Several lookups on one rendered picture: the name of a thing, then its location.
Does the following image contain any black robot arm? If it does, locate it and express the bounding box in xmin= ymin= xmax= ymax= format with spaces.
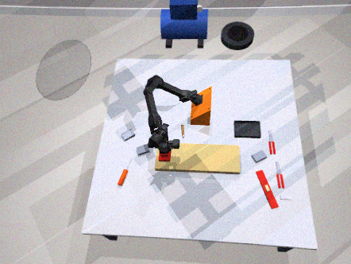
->
xmin=143 ymin=75 xmax=203 ymax=154

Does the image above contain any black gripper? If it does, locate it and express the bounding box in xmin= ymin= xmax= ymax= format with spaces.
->
xmin=148 ymin=136 xmax=180 ymax=149

